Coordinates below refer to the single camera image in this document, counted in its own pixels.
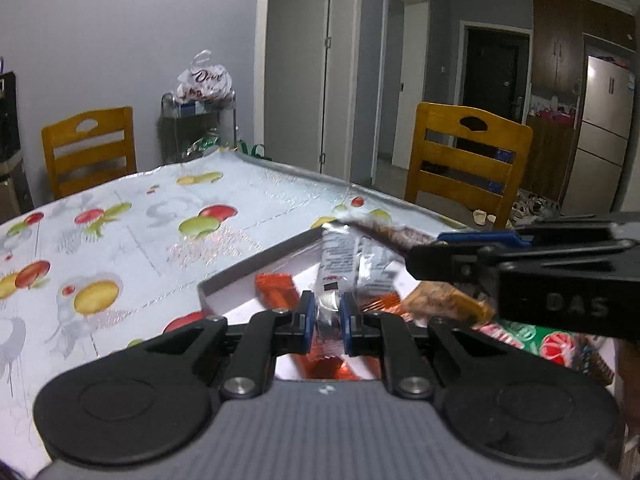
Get pile of shoes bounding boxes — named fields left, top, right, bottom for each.
left=510, top=191, right=557, bottom=222

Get white plastic bag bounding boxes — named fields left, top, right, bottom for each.
left=176, top=50, right=235, bottom=103

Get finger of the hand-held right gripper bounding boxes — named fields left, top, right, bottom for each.
left=406, top=240, right=636, bottom=282
left=437, top=221, right=621, bottom=248

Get silver refrigerator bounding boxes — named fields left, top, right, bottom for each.
left=560, top=52, right=638, bottom=216

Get fruit printed tablecloth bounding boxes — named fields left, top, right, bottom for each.
left=0, top=147, right=471, bottom=476

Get green shrimp chips bag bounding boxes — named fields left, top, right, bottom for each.
left=470, top=321, right=618, bottom=386

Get wooden chair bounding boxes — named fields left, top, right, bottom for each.
left=404, top=101, right=533, bottom=231
left=41, top=106, right=137, bottom=200

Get white double door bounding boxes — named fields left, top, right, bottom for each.
left=265, top=0, right=361, bottom=176

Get black silver water dispenser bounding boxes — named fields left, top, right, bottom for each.
left=0, top=71, right=36, bottom=223

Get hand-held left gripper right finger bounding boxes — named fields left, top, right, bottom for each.
left=341, top=291, right=531, bottom=402

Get dark wooden cabinet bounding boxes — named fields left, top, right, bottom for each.
left=530, top=0, right=640, bottom=96

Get dark entry door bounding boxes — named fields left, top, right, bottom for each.
left=460, top=22, right=531, bottom=123

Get metal trolley cart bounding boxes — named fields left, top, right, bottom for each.
left=160, top=89, right=237, bottom=163

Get white printed snack packet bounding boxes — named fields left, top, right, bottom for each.
left=317, top=227, right=363, bottom=346
left=356, top=235, right=401, bottom=297

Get long orange wafer bar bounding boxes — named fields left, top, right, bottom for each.
left=255, top=273, right=361, bottom=382

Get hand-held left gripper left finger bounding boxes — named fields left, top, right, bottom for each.
left=115, top=291, right=318, bottom=401

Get bread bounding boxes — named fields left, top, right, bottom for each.
left=400, top=280, right=497, bottom=326

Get green wrapped snacks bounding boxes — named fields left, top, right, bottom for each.
left=185, top=132, right=221, bottom=156

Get grey cardboard box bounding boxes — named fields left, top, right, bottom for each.
left=197, top=227, right=616, bottom=386

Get grey room door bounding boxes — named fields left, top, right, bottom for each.
left=385, top=0, right=430, bottom=167

